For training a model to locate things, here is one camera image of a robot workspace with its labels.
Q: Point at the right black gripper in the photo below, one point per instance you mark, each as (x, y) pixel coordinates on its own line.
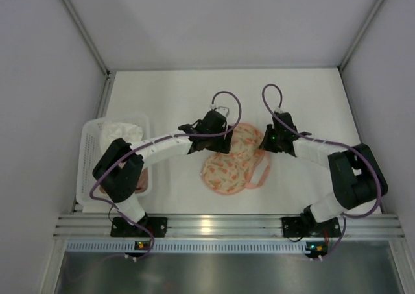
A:
(268, 141)

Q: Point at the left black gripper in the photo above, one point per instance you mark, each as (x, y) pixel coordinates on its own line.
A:
(222, 143)

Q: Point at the floral pink laundry bag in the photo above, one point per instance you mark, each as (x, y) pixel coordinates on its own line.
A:
(246, 166)

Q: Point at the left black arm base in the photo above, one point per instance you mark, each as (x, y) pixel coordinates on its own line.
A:
(121, 228)

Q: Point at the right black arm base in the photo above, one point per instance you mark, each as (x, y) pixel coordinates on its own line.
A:
(303, 227)

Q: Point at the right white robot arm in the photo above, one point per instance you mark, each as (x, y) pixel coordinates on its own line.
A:
(356, 177)

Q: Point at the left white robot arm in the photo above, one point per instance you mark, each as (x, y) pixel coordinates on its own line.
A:
(120, 167)

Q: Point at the white and pink garments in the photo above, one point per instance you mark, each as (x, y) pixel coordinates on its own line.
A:
(129, 132)

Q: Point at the white plastic basket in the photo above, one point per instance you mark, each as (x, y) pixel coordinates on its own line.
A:
(90, 152)

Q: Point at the aluminium mounting rail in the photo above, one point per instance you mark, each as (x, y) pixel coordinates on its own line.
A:
(378, 227)

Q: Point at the white slotted cable duct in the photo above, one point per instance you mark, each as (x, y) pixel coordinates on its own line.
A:
(195, 246)

